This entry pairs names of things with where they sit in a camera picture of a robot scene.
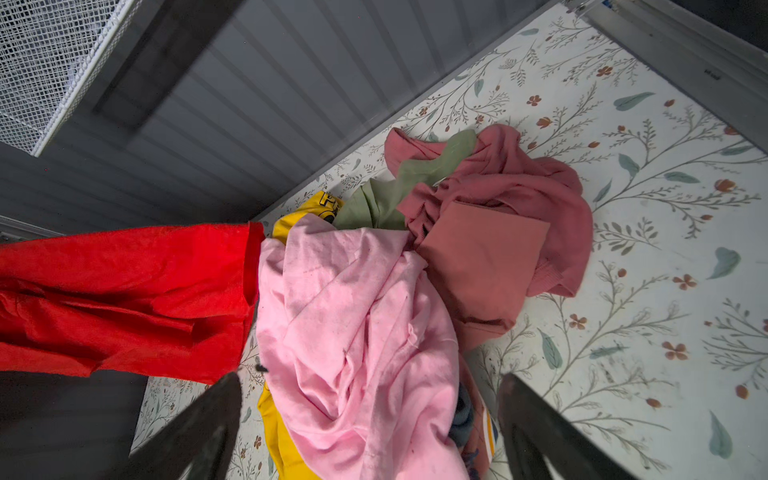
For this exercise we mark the olive green cloth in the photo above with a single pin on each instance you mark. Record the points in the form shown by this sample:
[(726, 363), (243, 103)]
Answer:
[(396, 192)]

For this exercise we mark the pink cloth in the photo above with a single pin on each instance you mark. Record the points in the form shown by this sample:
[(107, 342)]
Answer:
[(360, 354)]

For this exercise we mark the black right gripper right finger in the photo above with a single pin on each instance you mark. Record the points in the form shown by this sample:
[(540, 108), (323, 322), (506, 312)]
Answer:
[(539, 441)]

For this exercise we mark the red cloth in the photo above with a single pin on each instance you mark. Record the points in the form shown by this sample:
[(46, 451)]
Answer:
[(169, 301)]

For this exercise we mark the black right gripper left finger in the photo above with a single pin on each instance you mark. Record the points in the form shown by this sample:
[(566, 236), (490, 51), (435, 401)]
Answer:
[(196, 444)]

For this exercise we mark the maroon cloth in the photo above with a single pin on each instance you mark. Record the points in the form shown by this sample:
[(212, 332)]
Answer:
[(494, 225)]

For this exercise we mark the white wire mesh basket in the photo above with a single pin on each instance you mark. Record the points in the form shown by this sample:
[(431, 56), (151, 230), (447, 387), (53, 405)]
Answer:
[(51, 52)]

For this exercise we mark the yellow cloth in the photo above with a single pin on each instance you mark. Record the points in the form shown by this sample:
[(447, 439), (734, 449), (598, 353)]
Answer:
[(284, 454)]

